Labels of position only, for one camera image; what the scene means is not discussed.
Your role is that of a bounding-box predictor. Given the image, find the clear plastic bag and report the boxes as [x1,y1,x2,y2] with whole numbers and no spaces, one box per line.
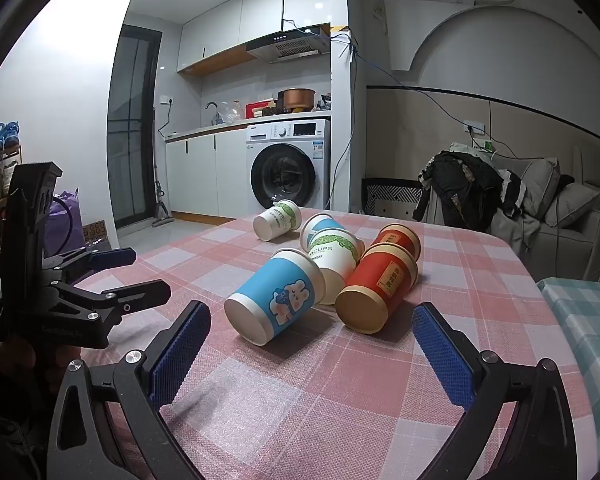
[220,101,246,125]

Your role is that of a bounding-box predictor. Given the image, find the blue cable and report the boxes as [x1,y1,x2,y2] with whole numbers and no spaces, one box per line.
[350,35,481,131]

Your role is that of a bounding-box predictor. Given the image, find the steel range hood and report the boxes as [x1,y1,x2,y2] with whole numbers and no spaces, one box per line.
[246,25,331,64]

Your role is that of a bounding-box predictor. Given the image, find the grey sofa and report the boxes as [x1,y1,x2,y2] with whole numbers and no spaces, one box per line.
[490,145,600,283]

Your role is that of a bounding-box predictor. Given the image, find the grey cloth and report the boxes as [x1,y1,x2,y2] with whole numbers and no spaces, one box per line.
[490,205,541,263]

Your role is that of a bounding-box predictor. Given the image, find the red paper cup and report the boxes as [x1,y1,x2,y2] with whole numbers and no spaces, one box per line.
[370,223,422,261]
[335,243,420,335]

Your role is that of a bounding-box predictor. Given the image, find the white washing machine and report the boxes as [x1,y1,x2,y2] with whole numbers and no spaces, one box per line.
[246,118,332,211]

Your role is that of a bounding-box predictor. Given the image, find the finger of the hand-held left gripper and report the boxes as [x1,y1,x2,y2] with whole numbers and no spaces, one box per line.
[44,246,137,282]
[55,280,172,333]

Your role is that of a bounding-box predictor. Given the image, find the cardboard box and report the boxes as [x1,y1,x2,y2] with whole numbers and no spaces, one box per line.
[82,220,112,251]

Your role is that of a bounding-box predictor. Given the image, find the dark glass door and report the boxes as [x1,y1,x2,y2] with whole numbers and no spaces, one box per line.
[106,25,162,228]

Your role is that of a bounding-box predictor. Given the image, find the black jacket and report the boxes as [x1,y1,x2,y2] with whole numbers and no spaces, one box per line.
[412,152,526,233]

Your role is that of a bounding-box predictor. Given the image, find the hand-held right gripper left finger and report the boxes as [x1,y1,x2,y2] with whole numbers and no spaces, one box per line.
[47,300,212,480]

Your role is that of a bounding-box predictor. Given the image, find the pink checked tablecloth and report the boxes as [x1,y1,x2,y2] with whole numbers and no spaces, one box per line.
[75,206,588,480]

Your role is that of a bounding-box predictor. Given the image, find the copper pot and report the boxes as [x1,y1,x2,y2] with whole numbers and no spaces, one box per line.
[278,88,317,112]

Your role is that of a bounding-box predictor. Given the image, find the blue shoes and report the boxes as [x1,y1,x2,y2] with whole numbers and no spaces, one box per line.
[0,121,20,153]

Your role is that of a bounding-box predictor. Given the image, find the white base cabinet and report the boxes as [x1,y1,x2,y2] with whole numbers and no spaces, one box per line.
[165,132,253,218]

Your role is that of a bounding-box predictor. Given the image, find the blue cartoon paper cup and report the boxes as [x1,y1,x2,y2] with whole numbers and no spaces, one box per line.
[224,248,327,346]

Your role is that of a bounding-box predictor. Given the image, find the black patterned chair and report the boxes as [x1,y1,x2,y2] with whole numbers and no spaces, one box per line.
[362,177,426,216]

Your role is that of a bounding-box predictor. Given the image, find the purple bag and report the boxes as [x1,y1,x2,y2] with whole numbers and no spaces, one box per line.
[50,190,83,256]

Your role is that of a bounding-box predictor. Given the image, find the grey cushion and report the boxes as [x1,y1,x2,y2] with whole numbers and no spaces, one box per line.
[522,157,561,218]
[545,182,600,228]

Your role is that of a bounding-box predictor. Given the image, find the grey floor mop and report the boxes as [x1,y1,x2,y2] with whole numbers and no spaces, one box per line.
[152,105,176,228]

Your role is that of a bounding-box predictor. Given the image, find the person's left hand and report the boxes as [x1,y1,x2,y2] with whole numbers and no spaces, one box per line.
[0,336,37,378]

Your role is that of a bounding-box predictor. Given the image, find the white green paper cup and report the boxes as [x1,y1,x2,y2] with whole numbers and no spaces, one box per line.
[253,199,302,242]
[307,228,366,307]

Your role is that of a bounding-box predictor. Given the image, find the teal checked cloth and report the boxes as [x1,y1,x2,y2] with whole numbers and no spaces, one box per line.
[536,277,600,476]

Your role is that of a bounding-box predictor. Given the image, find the white wall cabinets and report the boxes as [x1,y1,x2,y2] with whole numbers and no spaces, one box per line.
[176,0,331,73]

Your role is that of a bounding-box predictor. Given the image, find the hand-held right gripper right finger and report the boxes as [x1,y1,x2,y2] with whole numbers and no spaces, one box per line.
[412,302,578,480]

